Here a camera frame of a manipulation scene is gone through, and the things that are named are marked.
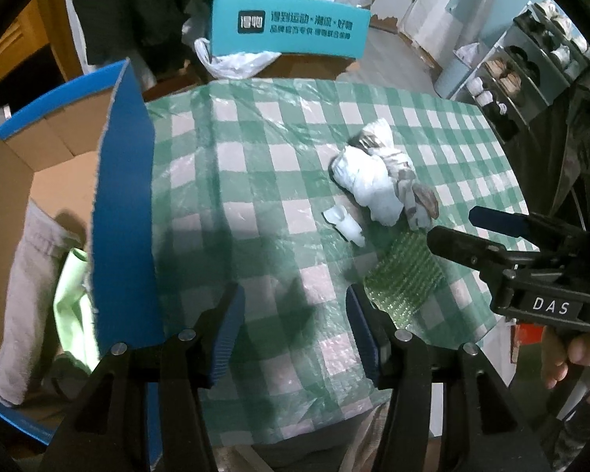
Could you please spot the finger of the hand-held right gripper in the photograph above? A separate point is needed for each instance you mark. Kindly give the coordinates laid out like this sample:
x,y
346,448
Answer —
x,y
496,220
462,246

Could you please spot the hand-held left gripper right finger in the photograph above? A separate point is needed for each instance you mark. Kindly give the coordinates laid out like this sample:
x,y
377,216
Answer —
x,y
361,334

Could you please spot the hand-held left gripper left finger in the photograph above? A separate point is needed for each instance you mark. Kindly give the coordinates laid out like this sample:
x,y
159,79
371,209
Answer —
x,y
226,334

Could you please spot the clear bubble wrap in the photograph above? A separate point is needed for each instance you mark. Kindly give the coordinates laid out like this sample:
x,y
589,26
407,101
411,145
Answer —
x,y
403,275

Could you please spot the patterned white cloth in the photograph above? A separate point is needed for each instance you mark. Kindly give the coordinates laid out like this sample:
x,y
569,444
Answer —
x,y
413,177

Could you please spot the small white plastic piece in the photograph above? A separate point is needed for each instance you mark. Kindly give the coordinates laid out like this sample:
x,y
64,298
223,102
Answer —
x,y
346,226

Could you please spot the light green cloth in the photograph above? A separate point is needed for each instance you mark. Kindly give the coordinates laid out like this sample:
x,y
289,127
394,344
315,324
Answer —
x,y
71,305

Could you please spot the blue cardboard box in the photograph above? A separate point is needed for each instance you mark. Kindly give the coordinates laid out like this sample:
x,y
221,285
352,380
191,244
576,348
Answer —
x,y
125,206

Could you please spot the black sock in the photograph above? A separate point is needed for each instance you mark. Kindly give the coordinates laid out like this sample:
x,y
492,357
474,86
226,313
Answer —
x,y
69,376

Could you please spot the grey cloth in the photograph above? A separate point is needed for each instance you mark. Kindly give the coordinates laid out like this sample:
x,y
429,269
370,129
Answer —
x,y
24,305

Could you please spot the person's right hand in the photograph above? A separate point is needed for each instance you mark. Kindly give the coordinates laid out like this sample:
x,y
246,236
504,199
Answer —
x,y
555,359

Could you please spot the red object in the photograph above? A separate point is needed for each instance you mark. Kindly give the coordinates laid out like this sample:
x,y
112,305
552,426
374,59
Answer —
x,y
526,341

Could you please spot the group of shoes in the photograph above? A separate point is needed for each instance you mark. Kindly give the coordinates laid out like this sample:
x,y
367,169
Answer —
x,y
511,78

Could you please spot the light blue bin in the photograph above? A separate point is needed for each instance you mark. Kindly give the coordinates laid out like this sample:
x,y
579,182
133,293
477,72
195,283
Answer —
x,y
459,73

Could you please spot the grey shoe rack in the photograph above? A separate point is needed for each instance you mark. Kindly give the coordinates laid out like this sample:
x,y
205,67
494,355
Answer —
x,y
536,44

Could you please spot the green checked tablecloth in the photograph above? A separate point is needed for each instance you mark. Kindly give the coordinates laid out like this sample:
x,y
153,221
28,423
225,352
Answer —
x,y
275,157

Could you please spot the white door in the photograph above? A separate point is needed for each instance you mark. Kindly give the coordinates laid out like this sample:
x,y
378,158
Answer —
x,y
447,5

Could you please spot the white plastic bag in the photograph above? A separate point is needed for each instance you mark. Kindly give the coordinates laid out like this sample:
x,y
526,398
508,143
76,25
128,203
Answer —
x,y
231,64

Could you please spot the teal printed box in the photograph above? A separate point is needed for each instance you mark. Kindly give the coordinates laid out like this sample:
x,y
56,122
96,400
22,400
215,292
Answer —
x,y
295,5

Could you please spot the black coat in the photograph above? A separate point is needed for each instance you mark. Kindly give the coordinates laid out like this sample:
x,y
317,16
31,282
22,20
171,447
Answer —
x,y
123,10

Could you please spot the wooden wardrobe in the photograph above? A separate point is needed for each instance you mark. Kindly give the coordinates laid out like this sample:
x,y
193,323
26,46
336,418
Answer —
x,y
39,49

